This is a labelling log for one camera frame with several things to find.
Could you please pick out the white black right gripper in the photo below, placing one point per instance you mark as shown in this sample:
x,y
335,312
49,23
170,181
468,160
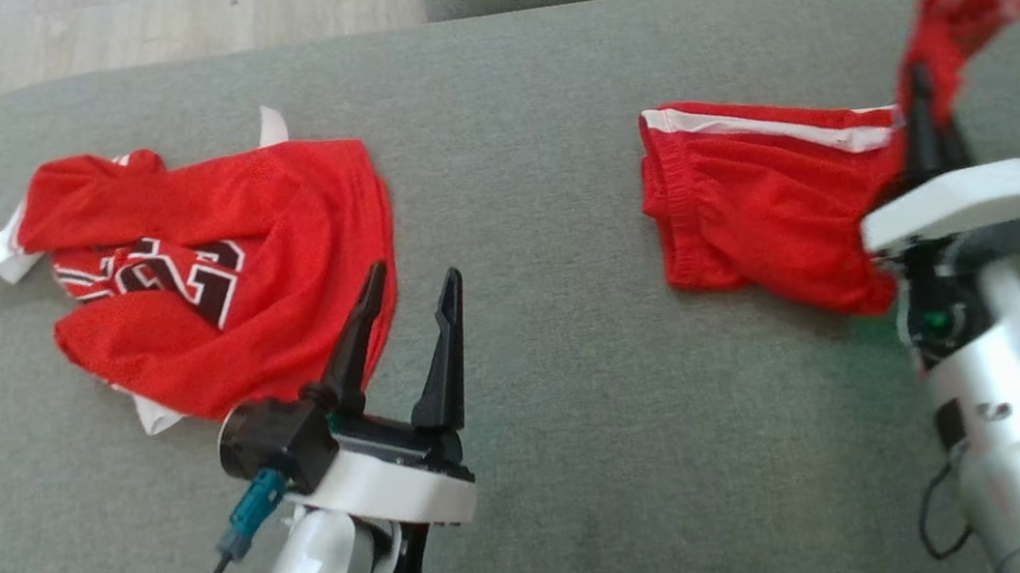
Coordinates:
x,y
976,200

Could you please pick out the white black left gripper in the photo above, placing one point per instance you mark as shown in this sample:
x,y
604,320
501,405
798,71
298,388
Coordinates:
x,y
398,485

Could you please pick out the red basketball jersey number 23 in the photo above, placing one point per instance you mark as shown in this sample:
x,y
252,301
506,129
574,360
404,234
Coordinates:
x,y
287,216

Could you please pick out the red shorts with white stripe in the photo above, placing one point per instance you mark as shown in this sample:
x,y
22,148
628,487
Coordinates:
x,y
752,198

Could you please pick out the large grey fabric ottoman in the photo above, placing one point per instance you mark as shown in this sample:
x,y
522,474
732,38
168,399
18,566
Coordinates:
x,y
584,414

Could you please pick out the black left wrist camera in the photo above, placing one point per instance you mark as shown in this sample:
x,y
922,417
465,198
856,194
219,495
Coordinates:
x,y
271,442

